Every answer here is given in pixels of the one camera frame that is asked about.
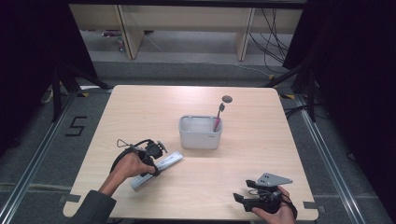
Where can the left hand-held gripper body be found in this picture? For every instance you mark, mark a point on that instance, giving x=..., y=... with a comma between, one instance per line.
x=152, y=149

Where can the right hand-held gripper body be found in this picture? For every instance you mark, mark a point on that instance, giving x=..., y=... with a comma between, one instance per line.
x=271, y=193

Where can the white toothpaste tube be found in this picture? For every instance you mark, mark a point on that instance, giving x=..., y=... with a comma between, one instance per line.
x=169, y=161

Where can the grey toothbrush holder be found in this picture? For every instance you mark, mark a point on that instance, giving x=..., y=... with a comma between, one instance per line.
x=199, y=137

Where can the pink toothbrush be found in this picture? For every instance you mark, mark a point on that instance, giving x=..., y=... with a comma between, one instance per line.
x=218, y=119

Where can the person's left hand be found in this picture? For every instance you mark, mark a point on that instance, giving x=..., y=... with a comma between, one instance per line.
x=132, y=166

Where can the person's right hand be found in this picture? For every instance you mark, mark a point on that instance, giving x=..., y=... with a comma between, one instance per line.
x=280, y=216

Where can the grey tape patch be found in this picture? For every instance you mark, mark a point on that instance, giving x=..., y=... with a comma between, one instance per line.
x=311, y=205
x=70, y=198

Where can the grey round table grommet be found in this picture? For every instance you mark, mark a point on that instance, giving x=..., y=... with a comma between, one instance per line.
x=227, y=99

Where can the black metal stand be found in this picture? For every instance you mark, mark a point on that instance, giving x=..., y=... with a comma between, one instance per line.
x=56, y=93
x=311, y=93

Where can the light wooden desk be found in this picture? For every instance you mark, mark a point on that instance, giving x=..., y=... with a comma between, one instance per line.
x=186, y=18

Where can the black curtain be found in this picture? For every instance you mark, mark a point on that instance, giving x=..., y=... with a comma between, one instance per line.
x=28, y=62
x=358, y=77

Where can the aluminium floor rail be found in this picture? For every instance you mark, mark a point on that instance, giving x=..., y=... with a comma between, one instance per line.
x=34, y=155
x=330, y=165

